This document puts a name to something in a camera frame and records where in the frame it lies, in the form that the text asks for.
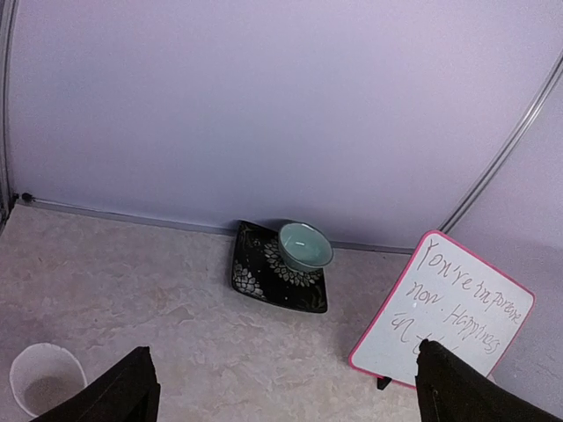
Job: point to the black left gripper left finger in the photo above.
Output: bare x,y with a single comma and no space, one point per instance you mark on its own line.
128,391

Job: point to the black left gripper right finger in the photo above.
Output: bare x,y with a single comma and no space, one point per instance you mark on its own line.
448,389

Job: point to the pink framed whiteboard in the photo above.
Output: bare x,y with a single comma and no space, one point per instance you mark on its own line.
446,294

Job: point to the light blue ceramic mug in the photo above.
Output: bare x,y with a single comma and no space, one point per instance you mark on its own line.
43,376

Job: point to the black floral square plate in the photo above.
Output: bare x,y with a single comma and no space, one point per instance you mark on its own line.
258,271

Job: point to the teal ceramic bowl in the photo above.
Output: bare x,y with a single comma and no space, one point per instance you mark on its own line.
304,248

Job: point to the left aluminium frame post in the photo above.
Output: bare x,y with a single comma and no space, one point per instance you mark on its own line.
8,16

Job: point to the aluminium frame post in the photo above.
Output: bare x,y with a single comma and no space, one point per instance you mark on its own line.
520,129
8,16

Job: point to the right aluminium frame post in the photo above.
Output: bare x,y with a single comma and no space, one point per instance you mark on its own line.
520,129

